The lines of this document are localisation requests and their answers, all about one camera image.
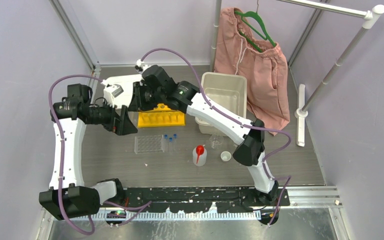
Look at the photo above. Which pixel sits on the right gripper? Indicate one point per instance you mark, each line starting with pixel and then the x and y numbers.
pixel 136 104

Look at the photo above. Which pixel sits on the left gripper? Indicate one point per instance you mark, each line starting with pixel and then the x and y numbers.
pixel 123 126

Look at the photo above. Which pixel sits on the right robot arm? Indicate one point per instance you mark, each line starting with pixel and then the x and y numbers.
pixel 157 87

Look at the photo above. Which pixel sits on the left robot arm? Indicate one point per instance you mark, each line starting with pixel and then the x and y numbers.
pixel 67 187

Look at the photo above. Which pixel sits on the white rectangular tray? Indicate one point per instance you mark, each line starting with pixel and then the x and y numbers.
pixel 126 81

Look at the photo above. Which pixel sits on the yellow test tube rack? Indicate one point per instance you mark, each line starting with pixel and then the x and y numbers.
pixel 161 116

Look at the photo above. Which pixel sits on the clear acrylic tube rack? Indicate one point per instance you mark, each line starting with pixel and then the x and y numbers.
pixel 149 144

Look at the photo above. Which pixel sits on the blue capped tube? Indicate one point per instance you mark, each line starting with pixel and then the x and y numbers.
pixel 166 143
pixel 174 142
pixel 170 145

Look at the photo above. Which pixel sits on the red capped wash bottle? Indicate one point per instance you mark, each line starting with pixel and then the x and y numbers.
pixel 199 156

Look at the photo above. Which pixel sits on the beige plastic bin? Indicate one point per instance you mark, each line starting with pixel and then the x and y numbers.
pixel 229 92

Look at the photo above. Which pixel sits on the small white cup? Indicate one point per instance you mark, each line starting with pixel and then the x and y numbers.
pixel 225 156

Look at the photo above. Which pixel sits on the pink shorts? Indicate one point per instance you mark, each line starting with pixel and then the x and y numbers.
pixel 263 65

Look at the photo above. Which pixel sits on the green clothes hanger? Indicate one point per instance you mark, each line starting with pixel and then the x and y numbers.
pixel 264 35

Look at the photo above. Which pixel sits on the white clothes rack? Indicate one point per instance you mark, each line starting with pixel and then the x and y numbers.
pixel 346 121

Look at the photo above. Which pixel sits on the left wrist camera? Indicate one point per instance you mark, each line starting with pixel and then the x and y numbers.
pixel 112 91

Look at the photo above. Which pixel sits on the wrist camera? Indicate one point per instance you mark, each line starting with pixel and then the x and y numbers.
pixel 112 91
pixel 140 65

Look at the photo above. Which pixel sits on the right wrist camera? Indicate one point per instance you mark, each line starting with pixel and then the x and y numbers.
pixel 140 65

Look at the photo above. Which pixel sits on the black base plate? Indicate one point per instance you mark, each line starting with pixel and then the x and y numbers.
pixel 230 199

